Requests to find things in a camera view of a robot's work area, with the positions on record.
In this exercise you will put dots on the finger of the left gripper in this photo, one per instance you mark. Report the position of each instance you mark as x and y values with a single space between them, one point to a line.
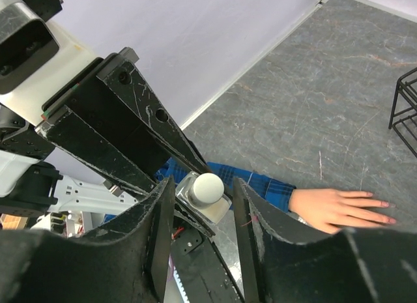
139 124
146 202

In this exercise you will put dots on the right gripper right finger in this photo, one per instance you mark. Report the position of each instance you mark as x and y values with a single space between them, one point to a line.
284 260

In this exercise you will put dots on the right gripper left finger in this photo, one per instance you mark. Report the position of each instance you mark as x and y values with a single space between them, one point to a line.
124 260

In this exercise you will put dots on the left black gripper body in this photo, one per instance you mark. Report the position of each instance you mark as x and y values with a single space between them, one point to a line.
79 98

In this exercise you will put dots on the nail polish bottle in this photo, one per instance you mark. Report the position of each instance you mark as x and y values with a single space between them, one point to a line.
211 214

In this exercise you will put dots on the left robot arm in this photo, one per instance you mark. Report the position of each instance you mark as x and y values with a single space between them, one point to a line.
31 166

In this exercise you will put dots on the blue plaid sleeve forearm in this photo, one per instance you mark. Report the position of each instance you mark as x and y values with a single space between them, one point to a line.
276 192

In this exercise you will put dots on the mannequin hand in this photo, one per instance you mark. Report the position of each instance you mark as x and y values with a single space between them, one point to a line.
329 210

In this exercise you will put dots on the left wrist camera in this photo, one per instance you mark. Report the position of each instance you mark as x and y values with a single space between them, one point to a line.
38 56

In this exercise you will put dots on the black wire rack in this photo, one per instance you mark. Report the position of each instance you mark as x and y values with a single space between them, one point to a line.
403 112

